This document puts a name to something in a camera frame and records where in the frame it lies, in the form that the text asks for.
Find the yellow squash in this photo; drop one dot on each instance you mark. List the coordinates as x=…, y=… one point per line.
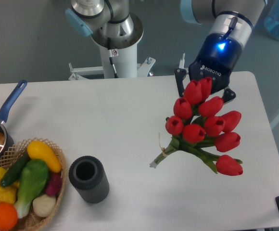
x=40, y=150

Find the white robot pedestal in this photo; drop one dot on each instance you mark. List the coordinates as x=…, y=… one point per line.
x=118, y=46

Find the woven wicker basket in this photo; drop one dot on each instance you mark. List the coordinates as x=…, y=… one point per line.
x=33, y=222

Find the purple red radish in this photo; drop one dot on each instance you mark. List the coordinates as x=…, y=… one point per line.
x=54, y=185

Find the green bok choy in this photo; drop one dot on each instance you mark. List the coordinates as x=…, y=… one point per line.
x=33, y=179

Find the red tulip bouquet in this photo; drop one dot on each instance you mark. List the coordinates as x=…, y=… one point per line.
x=197, y=129

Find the dark grey ribbed vase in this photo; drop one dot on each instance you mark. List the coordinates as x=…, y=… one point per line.
x=88, y=177

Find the white garlic bulb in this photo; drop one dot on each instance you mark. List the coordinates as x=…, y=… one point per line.
x=43, y=205

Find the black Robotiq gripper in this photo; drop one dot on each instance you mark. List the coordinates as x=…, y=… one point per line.
x=216, y=59

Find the yellow bell pepper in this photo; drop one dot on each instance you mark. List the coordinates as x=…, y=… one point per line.
x=0, y=195

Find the green cucumber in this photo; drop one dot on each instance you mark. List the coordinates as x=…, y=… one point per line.
x=14, y=172

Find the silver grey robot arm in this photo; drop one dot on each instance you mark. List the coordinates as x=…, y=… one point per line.
x=233, y=19

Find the orange fruit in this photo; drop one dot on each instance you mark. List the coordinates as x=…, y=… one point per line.
x=8, y=216

